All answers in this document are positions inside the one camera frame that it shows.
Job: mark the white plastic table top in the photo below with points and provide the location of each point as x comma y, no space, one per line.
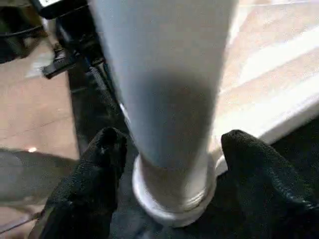
269,62

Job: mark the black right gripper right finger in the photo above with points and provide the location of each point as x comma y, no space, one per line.
264,189

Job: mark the white plastic table leg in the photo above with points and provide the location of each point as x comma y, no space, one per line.
164,74

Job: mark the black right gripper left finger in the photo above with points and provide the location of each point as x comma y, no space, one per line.
84,189

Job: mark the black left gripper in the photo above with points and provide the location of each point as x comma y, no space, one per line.
74,42

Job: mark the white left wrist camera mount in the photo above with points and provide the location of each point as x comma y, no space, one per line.
62,6

